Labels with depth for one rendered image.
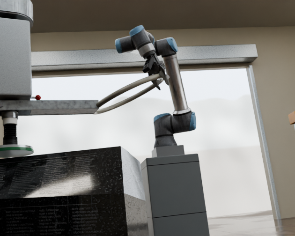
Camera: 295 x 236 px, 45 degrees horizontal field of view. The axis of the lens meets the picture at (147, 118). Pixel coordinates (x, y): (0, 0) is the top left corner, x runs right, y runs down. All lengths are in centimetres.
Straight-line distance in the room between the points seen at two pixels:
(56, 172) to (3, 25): 82
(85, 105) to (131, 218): 74
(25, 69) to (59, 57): 496
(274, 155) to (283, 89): 144
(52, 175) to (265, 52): 693
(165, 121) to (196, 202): 66
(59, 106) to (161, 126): 110
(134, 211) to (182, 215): 117
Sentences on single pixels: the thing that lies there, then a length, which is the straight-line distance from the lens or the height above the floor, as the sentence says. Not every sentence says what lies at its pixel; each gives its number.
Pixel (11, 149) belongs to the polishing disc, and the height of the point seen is 83.
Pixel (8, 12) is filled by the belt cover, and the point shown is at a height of 155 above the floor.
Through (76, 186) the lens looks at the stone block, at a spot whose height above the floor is 62.
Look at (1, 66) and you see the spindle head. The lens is 191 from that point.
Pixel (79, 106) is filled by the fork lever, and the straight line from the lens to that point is 194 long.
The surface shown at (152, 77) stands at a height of 118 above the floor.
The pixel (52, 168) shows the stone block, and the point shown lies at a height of 72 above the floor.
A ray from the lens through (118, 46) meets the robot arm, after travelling 220.
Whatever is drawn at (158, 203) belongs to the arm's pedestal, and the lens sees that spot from 259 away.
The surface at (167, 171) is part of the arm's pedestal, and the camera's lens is 262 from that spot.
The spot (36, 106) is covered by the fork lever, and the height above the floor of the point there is 106.
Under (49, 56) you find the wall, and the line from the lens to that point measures 688.
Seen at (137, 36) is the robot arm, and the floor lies 143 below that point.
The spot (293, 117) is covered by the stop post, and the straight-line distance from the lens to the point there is 291.
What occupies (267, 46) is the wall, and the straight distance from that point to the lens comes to 822.
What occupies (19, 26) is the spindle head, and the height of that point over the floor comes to 148.
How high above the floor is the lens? 51
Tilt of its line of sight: 14 degrees up
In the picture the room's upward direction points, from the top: 6 degrees counter-clockwise
